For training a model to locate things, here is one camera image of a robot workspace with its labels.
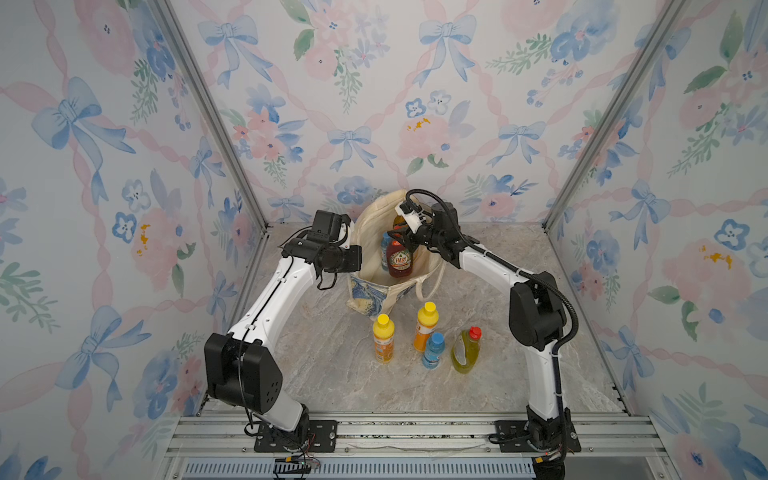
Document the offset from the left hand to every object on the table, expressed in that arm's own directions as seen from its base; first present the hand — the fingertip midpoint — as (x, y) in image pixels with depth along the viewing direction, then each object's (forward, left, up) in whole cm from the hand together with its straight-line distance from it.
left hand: (362, 258), depth 83 cm
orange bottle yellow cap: (-21, -6, -2) cm, 22 cm away
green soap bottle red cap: (-22, -27, -10) cm, 36 cm away
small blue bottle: (+13, -5, -9) cm, 17 cm away
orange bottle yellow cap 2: (-18, -17, -1) cm, 25 cm away
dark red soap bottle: (+8, -11, -10) cm, 17 cm away
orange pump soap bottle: (+13, -10, +1) cm, 17 cm away
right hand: (+14, -9, -1) cm, 17 cm away
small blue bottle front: (-22, -19, -10) cm, 31 cm away
